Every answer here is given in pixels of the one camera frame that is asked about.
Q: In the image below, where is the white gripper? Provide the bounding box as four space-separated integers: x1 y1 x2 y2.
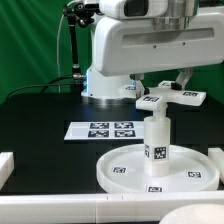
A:
92 0 224 98

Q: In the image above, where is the white cross-shaped table base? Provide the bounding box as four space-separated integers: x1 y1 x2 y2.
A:
119 81 206 118

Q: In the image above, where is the white round table top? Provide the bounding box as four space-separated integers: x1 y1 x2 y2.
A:
96 144 220 193

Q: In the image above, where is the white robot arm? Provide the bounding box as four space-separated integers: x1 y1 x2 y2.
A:
84 0 224 101

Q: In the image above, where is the white round object foreground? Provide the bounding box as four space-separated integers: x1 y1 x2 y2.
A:
159 204 224 224

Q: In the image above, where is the white fiducial marker sheet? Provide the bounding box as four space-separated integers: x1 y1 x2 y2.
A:
64 121 144 141

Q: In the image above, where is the white right barrier block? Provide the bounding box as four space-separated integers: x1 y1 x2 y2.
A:
208 147 224 184

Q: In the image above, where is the white barrier block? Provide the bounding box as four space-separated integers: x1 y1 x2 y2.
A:
208 147 224 184
0 152 14 190

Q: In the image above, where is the white left barrier block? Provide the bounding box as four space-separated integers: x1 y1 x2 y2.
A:
0 152 14 190

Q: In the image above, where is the black cable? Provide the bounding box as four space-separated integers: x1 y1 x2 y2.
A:
4 75 86 101

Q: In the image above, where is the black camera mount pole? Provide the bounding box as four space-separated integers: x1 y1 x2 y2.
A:
63 3 94 80

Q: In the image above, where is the white front barrier rail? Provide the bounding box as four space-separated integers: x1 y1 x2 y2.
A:
0 191 224 224

